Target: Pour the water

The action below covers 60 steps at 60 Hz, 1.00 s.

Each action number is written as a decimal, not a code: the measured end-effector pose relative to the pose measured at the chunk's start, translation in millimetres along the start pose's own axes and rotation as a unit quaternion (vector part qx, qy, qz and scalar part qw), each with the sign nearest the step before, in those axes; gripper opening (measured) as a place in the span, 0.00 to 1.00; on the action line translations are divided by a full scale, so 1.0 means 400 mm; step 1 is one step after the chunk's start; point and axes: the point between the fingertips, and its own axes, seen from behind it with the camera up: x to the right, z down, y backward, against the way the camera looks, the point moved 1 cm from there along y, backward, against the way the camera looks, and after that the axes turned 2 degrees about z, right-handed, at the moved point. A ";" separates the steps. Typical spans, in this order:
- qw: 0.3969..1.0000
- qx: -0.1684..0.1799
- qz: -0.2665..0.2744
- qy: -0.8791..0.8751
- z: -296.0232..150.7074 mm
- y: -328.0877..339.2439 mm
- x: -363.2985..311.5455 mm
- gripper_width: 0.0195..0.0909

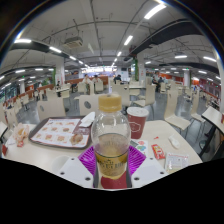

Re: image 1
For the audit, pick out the ceiling lights group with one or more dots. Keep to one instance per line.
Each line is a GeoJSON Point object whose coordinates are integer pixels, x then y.
{"type": "Point", "coordinates": [155, 10]}

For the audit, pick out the colourful printed leaflet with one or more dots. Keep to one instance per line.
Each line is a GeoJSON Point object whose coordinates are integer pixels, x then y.
{"type": "Point", "coordinates": [140, 146]}

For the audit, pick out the clear tea bottle yellow cap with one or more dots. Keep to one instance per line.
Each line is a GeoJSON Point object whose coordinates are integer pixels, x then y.
{"type": "Point", "coordinates": [110, 133]}

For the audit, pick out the beige chairs group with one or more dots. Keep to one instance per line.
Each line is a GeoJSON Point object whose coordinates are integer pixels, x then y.
{"type": "Point", "coordinates": [50, 108]}

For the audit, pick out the brown food tray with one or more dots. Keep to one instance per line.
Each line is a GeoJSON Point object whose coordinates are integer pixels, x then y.
{"type": "Point", "coordinates": [53, 133]}

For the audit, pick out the red sauce packet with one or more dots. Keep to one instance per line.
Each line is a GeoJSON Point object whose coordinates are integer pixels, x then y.
{"type": "Point", "coordinates": [158, 151]}

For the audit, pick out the beige table black legs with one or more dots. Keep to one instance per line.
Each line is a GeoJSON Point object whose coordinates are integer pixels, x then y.
{"type": "Point", "coordinates": [2, 128]}
{"type": "Point", "coordinates": [213, 116]}

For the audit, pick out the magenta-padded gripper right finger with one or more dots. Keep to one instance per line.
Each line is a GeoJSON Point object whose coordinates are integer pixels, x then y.
{"type": "Point", "coordinates": [146, 171]}

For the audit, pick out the white sachet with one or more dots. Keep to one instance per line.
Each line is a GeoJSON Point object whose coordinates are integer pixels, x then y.
{"type": "Point", "coordinates": [174, 141]}

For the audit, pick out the white paper napkin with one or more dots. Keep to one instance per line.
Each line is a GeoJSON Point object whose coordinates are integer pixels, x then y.
{"type": "Point", "coordinates": [87, 120]}

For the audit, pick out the person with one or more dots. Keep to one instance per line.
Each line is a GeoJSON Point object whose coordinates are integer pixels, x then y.
{"type": "Point", "coordinates": [87, 79]}
{"type": "Point", "coordinates": [117, 79]}
{"type": "Point", "coordinates": [97, 79]}

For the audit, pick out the ceiling air conditioner unit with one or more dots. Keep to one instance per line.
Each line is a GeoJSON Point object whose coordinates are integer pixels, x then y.
{"type": "Point", "coordinates": [73, 42]}

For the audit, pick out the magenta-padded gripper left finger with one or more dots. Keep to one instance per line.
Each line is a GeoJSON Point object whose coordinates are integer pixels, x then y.
{"type": "Point", "coordinates": [75, 171]}

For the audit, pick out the red paper cup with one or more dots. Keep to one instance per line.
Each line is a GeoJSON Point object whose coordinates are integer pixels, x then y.
{"type": "Point", "coordinates": [137, 125]}

